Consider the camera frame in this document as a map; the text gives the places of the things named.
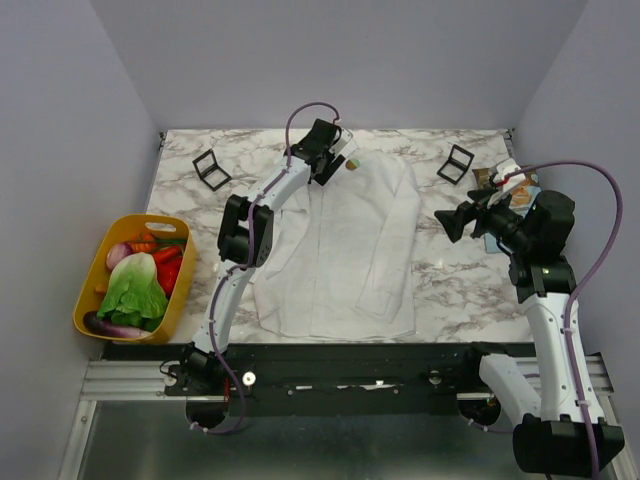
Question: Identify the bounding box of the yellow plastic basket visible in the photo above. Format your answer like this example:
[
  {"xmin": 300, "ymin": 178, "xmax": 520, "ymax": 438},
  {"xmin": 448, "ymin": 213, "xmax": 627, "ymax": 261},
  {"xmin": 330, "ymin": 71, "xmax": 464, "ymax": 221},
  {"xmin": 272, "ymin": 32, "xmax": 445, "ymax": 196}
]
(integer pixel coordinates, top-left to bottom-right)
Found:
[{"xmin": 73, "ymin": 214, "xmax": 197, "ymax": 345}]

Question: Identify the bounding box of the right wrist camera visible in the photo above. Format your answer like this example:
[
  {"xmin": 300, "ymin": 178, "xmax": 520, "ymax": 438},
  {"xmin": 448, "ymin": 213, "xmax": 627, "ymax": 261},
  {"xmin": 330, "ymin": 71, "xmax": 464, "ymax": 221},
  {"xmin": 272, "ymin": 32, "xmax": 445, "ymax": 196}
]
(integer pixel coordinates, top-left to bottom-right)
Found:
[{"xmin": 487, "ymin": 158, "xmax": 526, "ymax": 208}]

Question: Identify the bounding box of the purple toy eggplant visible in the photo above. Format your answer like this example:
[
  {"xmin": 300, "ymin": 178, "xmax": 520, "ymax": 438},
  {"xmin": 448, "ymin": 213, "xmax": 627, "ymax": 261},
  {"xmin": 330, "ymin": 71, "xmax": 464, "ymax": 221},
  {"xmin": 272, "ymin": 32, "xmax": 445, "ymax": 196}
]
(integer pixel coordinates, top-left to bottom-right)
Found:
[{"xmin": 83, "ymin": 311, "xmax": 149, "ymax": 339}]

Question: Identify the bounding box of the left black frame stand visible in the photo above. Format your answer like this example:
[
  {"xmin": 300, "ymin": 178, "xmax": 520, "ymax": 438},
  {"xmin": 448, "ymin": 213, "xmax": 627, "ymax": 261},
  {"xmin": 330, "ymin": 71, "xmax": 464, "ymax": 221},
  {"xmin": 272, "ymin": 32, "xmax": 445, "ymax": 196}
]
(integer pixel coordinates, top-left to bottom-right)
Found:
[{"xmin": 192, "ymin": 148, "xmax": 232, "ymax": 192}]

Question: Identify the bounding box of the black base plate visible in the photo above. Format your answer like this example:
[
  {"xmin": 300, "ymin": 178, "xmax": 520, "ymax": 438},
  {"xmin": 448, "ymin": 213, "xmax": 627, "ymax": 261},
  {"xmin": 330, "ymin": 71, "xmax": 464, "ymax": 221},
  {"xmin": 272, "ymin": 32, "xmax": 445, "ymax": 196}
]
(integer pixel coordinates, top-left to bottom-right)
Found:
[{"xmin": 92, "ymin": 342, "xmax": 535, "ymax": 420}]

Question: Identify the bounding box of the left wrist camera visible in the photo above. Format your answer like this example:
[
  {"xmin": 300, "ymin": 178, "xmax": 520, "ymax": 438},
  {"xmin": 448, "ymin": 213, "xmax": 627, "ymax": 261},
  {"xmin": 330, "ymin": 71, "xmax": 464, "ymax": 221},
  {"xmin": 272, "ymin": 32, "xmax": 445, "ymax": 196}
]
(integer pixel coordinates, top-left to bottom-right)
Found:
[{"xmin": 330, "ymin": 128, "xmax": 357, "ymax": 158}]

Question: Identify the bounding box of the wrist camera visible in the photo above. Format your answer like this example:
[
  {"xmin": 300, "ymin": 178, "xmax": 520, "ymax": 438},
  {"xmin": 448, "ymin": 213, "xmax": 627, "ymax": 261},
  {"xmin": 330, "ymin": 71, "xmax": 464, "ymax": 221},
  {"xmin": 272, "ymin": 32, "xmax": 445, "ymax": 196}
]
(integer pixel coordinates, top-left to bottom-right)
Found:
[
  {"xmin": 330, "ymin": 128, "xmax": 357, "ymax": 158},
  {"xmin": 487, "ymin": 158, "xmax": 526, "ymax": 208}
]

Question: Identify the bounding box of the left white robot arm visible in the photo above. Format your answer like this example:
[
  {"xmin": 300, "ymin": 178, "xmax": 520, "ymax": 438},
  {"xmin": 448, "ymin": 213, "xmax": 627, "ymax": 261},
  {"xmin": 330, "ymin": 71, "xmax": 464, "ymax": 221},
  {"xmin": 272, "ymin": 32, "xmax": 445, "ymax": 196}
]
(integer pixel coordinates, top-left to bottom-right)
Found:
[{"xmin": 180, "ymin": 119, "xmax": 353, "ymax": 396}]

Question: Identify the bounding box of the white button shirt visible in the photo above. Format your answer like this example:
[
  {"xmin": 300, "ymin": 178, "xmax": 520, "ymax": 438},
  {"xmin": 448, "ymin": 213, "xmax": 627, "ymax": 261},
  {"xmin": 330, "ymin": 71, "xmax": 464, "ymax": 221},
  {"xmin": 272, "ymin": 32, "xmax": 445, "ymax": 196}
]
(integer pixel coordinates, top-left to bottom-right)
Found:
[{"xmin": 251, "ymin": 149, "xmax": 421, "ymax": 341}]

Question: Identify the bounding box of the round shirt label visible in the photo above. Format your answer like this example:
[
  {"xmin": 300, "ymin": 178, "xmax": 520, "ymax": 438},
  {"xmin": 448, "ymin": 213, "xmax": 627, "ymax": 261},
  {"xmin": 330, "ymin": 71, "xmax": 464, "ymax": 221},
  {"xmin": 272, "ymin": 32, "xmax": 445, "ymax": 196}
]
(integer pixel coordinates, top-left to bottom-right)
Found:
[{"xmin": 345, "ymin": 159, "xmax": 360, "ymax": 171}]

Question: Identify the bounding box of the green toy lettuce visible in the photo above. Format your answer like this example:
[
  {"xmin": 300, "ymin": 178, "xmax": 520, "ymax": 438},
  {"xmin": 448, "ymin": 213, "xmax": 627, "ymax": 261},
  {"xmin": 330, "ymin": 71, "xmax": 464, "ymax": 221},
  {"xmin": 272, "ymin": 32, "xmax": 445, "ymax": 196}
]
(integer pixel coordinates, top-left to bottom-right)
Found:
[{"xmin": 97, "ymin": 253, "xmax": 168, "ymax": 332}]

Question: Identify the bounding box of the red toy pepper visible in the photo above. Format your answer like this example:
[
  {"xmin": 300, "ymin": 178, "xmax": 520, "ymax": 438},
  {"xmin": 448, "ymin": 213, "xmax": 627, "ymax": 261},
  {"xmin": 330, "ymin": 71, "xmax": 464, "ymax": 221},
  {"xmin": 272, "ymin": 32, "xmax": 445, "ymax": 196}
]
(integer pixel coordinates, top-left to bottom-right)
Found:
[{"xmin": 152, "ymin": 245, "xmax": 183, "ymax": 297}]

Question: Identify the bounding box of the purple toy onion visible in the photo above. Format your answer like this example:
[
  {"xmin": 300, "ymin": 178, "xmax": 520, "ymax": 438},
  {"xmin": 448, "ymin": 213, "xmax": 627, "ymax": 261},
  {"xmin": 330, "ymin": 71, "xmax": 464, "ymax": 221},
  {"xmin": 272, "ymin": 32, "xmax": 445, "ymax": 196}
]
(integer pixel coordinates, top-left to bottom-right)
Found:
[{"xmin": 105, "ymin": 242, "xmax": 133, "ymax": 271}]

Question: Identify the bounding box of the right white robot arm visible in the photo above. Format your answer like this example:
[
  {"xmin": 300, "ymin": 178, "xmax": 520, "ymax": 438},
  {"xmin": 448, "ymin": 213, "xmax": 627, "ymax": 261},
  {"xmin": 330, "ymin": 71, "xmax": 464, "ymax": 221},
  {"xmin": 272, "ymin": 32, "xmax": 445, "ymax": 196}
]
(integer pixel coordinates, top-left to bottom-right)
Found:
[{"xmin": 435, "ymin": 190, "xmax": 625, "ymax": 479}]

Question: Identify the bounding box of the orange toy carrot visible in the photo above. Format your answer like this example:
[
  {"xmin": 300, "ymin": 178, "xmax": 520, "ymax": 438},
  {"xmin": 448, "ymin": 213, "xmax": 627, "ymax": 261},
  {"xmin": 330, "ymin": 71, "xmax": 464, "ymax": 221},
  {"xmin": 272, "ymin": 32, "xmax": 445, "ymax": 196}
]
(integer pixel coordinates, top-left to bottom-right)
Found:
[{"xmin": 126, "ymin": 232, "xmax": 157, "ymax": 253}]

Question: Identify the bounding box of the blue chips bag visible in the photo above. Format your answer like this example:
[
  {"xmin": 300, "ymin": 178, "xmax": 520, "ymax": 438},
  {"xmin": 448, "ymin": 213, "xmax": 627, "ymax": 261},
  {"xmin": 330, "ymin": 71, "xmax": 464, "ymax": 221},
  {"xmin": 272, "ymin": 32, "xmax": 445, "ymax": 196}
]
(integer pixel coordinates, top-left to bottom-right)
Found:
[{"xmin": 473, "ymin": 167, "xmax": 541, "ymax": 254}]

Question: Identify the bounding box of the aluminium rail frame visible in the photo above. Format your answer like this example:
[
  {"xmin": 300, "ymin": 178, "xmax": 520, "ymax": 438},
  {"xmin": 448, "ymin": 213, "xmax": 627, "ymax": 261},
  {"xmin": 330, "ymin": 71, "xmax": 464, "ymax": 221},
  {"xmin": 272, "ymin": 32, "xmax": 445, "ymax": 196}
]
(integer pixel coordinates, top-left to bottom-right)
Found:
[{"xmin": 58, "ymin": 354, "xmax": 639, "ymax": 479}]

